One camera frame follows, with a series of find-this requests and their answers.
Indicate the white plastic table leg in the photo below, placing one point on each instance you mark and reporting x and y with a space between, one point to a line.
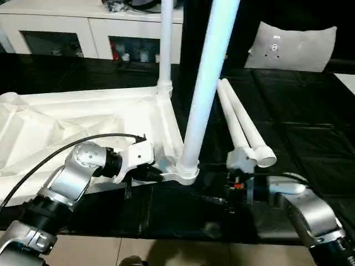
247 119
166 41
233 119
210 69

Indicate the white plastic table top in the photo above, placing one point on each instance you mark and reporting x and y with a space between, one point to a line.
69 116

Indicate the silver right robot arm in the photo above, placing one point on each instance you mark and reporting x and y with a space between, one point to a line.
305 199

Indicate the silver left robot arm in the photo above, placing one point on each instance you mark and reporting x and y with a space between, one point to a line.
72 177

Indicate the black work mat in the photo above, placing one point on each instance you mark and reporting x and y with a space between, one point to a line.
180 216

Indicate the dark brown shoe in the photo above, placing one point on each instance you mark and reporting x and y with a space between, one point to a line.
133 261

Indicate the small white jar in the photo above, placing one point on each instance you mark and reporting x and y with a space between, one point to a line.
125 57
157 58
143 56

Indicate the red bottle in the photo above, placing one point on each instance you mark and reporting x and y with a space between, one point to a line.
113 51

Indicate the white flat board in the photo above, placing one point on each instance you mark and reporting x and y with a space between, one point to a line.
346 81

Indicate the grey printed cushion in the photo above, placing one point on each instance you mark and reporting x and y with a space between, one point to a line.
294 47

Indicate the white cabinet with glass doors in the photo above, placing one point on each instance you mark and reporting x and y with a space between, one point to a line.
69 25

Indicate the metal parts clutter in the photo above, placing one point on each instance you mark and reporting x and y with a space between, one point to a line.
115 5

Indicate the black sofa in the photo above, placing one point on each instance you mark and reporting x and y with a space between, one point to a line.
263 16

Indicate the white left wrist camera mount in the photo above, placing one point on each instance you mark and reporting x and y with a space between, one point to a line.
137 156

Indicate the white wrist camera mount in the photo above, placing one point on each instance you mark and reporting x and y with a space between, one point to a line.
240 159
137 156

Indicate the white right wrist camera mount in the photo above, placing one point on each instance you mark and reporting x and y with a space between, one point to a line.
240 159

